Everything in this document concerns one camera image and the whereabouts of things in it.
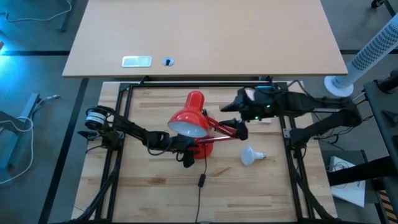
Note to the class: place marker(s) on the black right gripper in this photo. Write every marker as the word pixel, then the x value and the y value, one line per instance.
pixel 261 105

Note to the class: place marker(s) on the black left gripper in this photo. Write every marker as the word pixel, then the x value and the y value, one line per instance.
pixel 168 143

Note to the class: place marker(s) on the white reflector light bulb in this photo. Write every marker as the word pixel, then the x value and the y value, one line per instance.
pixel 247 155

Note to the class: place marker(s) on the red desk lamp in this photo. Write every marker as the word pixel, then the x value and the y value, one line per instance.
pixel 189 115

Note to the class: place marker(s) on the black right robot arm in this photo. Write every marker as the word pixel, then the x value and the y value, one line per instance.
pixel 311 104

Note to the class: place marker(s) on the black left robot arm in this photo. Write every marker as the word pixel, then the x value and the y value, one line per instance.
pixel 130 129

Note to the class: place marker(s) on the pink sticky note sheet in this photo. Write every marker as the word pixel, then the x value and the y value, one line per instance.
pixel 250 94

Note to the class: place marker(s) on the blue calculator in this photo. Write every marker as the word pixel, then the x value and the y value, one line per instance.
pixel 265 88

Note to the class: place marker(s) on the beige wooden desk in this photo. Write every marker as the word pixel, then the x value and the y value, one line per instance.
pixel 202 31

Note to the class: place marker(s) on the black beam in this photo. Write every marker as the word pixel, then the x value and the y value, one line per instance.
pixel 360 171

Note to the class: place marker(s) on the white paper sheet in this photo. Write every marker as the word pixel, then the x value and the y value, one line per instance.
pixel 351 193

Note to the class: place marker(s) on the black side table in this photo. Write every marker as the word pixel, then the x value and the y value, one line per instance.
pixel 382 99

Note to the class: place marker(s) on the white tower fan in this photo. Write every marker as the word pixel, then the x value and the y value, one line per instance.
pixel 373 49

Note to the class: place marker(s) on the yellow black striped strip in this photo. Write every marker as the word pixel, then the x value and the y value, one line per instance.
pixel 384 202

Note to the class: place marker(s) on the grey desk foot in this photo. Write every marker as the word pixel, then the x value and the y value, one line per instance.
pixel 29 107

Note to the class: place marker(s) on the black caster wheel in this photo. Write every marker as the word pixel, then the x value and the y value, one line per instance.
pixel 377 3

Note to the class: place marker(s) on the grey desk leg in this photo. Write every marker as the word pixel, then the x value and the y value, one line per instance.
pixel 64 18

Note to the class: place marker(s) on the black aluminium rig frame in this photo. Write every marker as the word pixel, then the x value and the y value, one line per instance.
pixel 202 84

